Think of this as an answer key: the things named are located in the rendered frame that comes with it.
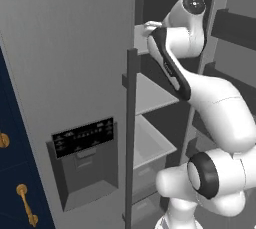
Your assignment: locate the navy cupboard drawer front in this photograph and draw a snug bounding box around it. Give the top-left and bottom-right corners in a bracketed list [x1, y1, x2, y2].
[0, 161, 56, 229]

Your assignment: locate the round gold cupboard knob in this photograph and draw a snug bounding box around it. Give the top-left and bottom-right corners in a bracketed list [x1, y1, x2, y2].
[0, 132, 11, 149]

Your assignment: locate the navy cupboard door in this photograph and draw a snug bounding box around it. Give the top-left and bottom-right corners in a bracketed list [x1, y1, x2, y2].
[0, 44, 36, 175]

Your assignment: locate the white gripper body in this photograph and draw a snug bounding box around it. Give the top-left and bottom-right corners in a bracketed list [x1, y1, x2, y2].
[142, 20, 164, 38]

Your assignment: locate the dark fridge door bin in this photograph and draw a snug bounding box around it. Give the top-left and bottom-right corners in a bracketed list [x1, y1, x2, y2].
[210, 8, 256, 51]

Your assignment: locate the grey fridge door with dispenser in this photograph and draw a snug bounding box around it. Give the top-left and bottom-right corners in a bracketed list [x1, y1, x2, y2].
[0, 0, 137, 229]

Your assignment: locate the gold bar drawer handle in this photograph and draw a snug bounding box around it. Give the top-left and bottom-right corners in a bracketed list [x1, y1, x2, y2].
[15, 183, 40, 228]

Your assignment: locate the wide white fridge shelf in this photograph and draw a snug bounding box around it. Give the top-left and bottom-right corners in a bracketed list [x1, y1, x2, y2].
[134, 72, 181, 117]

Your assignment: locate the small white fridge shelf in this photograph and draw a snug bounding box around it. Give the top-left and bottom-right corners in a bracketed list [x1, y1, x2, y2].
[133, 22, 152, 56]

